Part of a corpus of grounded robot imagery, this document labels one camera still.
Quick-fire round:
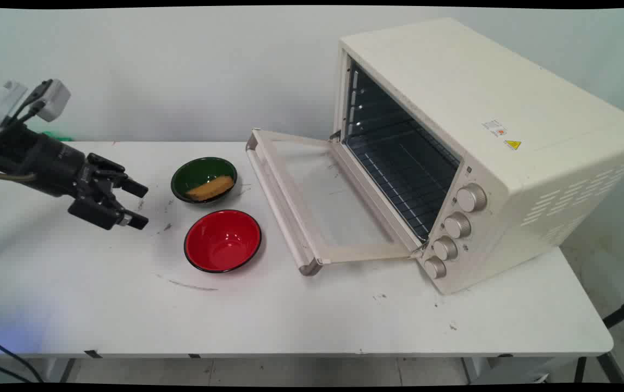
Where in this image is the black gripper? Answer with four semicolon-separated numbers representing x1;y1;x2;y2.
18;130;150;231

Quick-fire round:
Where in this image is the green bowl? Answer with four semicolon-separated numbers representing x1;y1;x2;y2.
171;157;238;205

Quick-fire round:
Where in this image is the toasted bread piece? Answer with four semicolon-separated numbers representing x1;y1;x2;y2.
186;175;235;201

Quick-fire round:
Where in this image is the red bowl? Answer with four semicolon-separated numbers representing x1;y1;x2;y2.
184;210;262;273

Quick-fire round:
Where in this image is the cream glass oven door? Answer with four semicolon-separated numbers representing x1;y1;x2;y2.
245;129;428;277

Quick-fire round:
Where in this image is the silver oven knob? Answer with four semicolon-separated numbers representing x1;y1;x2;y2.
424;257;448;280
457;183;487;213
444;213;472;240
433;236;459;262

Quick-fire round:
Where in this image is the cream toaster oven body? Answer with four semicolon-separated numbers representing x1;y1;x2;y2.
332;17;624;295

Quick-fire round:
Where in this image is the white label sticker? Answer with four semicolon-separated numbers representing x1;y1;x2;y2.
482;119;509;138

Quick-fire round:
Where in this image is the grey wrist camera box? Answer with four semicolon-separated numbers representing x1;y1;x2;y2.
33;79;72;123

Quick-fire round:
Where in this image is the black camera cable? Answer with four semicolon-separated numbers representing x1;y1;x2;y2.
0;81;54;150

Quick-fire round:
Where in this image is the black floor cable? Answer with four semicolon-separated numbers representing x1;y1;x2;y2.
0;330;46;384

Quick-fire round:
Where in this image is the metal oven wire rack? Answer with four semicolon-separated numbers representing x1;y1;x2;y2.
353;121;461;241

